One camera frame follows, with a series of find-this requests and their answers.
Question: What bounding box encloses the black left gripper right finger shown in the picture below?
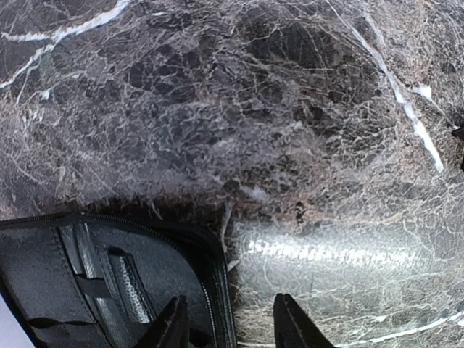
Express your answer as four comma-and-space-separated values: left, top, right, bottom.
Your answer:
273, 293, 335, 348

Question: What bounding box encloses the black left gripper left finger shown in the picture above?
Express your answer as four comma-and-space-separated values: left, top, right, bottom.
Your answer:
139, 295, 189, 348

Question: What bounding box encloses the black zippered tool case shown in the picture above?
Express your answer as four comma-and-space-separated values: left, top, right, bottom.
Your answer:
1, 212, 237, 347

